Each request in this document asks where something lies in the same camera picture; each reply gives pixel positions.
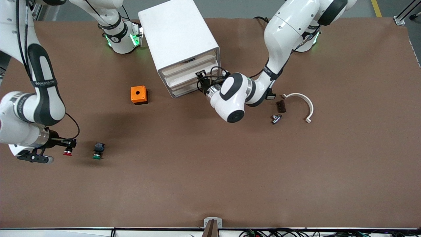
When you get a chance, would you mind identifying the white plastic drawer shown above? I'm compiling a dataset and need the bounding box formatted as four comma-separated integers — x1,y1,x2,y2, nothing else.
164,57,218,84
161,49,217,77
170,82,205,98
167,71,200,91

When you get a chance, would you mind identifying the green push button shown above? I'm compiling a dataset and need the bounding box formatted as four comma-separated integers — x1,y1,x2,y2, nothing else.
92,142,106,160

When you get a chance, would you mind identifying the white drawer cabinet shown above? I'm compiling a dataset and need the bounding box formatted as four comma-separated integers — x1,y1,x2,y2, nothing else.
138,0,222,99

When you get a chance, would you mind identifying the orange button enclosure box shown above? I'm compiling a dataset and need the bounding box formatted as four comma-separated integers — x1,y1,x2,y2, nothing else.
131,86,149,105

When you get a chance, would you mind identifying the white table edge rail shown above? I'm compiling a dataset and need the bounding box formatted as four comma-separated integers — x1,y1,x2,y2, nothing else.
0,227,421,237

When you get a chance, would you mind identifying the white curved plastic bracket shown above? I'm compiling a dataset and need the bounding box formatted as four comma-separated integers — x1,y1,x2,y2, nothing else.
282,93,314,124

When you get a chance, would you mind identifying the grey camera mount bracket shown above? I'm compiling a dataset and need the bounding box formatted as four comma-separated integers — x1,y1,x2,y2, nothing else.
204,217,223,228

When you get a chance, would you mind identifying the aluminium frame profile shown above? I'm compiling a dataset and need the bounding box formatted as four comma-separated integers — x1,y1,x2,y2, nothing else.
394,0,421,26
30,0,45,21

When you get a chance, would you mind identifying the metal camera stand post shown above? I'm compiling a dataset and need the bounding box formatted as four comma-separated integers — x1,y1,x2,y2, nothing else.
202,220,219,237

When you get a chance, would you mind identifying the black cable bundle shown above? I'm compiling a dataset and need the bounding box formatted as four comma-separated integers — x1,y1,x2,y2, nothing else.
239,228,421,237

